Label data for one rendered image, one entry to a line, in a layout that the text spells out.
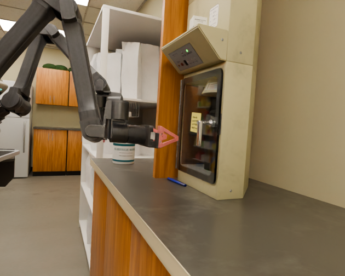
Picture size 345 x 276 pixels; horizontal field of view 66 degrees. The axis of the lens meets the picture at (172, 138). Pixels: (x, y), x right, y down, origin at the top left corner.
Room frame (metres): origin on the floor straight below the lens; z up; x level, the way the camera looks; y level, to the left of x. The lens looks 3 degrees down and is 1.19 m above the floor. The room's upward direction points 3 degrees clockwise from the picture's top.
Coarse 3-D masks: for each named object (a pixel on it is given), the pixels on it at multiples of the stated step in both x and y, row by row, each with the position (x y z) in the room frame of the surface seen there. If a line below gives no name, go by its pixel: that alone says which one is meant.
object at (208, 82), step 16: (192, 80) 1.08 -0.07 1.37; (208, 80) 0.96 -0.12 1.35; (192, 96) 1.07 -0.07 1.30; (208, 96) 0.96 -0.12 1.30; (208, 112) 0.95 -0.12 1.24; (208, 128) 0.94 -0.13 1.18; (192, 144) 1.05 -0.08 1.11; (208, 144) 0.94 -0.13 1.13; (192, 160) 1.04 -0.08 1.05; (208, 160) 0.93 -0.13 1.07; (208, 176) 0.92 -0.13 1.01
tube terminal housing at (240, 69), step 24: (216, 0) 0.97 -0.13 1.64; (240, 0) 0.90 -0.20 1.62; (240, 24) 0.91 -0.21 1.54; (240, 48) 0.91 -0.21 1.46; (192, 72) 1.11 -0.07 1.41; (240, 72) 0.91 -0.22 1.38; (240, 96) 0.92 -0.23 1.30; (240, 120) 0.92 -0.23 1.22; (240, 144) 0.92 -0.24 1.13; (240, 168) 0.92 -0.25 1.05; (216, 192) 0.89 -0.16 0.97; (240, 192) 0.93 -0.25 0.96
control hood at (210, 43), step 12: (180, 36) 0.96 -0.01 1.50; (192, 36) 0.90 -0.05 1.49; (204, 36) 0.85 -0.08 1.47; (216, 36) 0.87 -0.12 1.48; (168, 48) 1.08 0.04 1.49; (204, 48) 0.90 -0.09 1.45; (216, 48) 0.87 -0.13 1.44; (204, 60) 0.95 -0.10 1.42; (216, 60) 0.90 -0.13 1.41; (180, 72) 1.15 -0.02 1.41
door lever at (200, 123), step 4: (200, 120) 0.91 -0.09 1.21; (200, 124) 0.91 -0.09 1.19; (204, 124) 0.92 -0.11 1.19; (208, 124) 0.92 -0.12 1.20; (200, 128) 0.91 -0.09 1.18; (200, 132) 0.91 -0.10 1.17; (200, 136) 0.91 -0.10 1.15; (200, 140) 0.91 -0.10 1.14; (196, 144) 0.91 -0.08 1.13; (200, 144) 0.91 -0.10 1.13
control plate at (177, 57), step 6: (180, 48) 1.01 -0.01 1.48; (186, 48) 0.98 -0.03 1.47; (192, 48) 0.95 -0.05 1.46; (168, 54) 1.11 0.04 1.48; (174, 54) 1.07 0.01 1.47; (180, 54) 1.04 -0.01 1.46; (186, 54) 1.01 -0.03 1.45; (192, 54) 0.98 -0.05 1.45; (174, 60) 1.11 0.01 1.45; (180, 60) 1.07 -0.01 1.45; (186, 60) 1.04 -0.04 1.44; (198, 60) 0.97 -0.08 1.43; (180, 66) 1.11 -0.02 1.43; (186, 66) 1.07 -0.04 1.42; (192, 66) 1.04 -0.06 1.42
